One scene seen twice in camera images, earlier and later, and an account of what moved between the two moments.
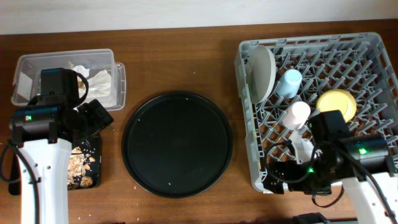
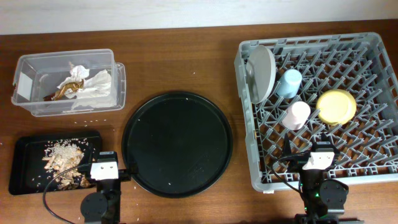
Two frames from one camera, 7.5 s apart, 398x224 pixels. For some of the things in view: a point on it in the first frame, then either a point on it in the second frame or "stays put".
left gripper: (99, 117) → (124, 175)
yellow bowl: (337, 100) stays put
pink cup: (296, 115) stays put
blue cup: (290, 84) stays put
